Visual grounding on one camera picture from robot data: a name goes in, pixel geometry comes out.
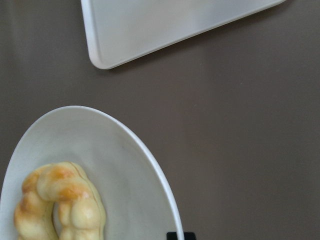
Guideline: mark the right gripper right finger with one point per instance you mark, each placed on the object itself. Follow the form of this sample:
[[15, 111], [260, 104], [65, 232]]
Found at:
[[189, 236]]

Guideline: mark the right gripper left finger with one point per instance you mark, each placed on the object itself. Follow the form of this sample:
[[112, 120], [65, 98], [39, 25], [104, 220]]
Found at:
[[171, 236]]

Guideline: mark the white round plate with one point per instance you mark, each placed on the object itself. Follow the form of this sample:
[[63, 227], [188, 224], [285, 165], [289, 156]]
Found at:
[[138, 200]]

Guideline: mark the braided glazed donut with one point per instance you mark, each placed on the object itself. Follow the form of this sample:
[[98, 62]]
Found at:
[[59, 202]]

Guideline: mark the cream rabbit tray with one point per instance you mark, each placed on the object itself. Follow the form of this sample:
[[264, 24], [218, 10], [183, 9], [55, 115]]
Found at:
[[119, 31]]

